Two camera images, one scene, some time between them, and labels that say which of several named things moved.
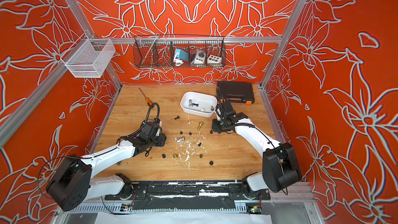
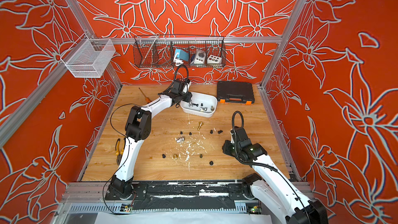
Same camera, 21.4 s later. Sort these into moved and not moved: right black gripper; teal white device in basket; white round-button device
Moved: right black gripper
Not moved: teal white device in basket; white round-button device
